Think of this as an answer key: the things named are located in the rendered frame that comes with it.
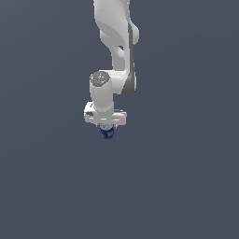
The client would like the blue can with pale lid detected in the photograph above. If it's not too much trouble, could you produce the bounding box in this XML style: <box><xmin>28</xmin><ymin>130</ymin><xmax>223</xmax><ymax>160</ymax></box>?
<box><xmin>99</xmin><ymin>123</ymin><xmax>116</xmax><ymax>140</ymax></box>

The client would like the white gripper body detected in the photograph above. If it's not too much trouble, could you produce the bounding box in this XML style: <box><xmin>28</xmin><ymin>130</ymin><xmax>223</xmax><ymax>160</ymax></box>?
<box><xmin>83</xmin><ymin>101</ymin><xmax>128</xmax><ymax>127</ymax></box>

